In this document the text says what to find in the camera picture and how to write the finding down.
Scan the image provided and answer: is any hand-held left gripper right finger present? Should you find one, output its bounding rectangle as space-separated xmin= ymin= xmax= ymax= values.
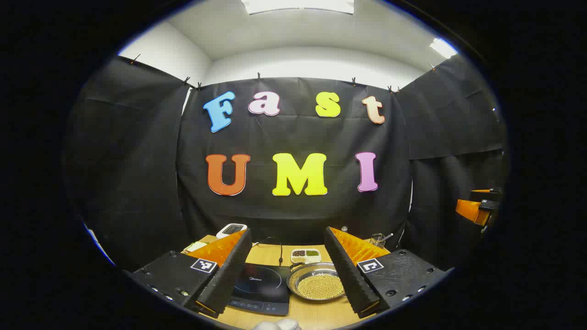
xmin=324 ymin=226 xmax=454 ymax=319

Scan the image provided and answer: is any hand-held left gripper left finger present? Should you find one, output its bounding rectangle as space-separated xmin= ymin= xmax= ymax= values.
xmin=131 ymin=228 xmax=253 ymax=319

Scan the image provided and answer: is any black induction cooktop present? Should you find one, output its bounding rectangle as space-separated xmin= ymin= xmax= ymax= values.
xmin=227 ymin=262 xmax=292 ymax=316

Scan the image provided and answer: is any stainless steel pot black handle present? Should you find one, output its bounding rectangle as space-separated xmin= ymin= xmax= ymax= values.
xmin=287 ymin=262 xmax=348 ymax=302

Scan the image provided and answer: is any pile of soybeans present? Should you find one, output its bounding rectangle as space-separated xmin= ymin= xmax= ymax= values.
xmin=297 ymin=274 xmax=345 ymax=300

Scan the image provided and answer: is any white toaster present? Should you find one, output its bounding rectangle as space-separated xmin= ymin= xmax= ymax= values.
xmin=216 ymin=223 xmax=248 ymax=240

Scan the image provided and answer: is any white divided dish with beans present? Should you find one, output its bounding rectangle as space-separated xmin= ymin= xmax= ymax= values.
xmin=290 ymin=248 xmax=322 ymax=264

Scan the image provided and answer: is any ceiling light panel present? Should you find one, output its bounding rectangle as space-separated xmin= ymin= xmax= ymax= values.
xmin=430 ymin=38 xmax=458 ymax=59

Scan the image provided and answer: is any black power cable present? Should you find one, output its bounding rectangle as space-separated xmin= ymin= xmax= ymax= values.
xmin=251 ymin=236 xmax=284 ymax=267

